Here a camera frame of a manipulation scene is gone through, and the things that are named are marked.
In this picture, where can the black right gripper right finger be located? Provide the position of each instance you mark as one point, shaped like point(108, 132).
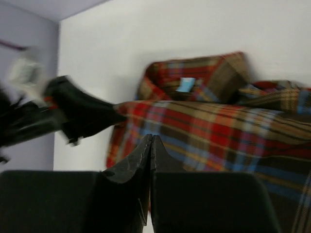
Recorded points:
point(206, 202)

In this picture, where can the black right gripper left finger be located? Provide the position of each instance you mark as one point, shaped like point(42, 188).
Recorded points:
point(112, 201)

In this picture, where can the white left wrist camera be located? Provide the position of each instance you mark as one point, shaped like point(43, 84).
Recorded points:
point(27, 75)

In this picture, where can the plaid long sleeve shirt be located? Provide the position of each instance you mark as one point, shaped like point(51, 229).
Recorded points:
point(211, 117)

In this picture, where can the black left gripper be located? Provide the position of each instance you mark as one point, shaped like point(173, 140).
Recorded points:
point(69, 109)

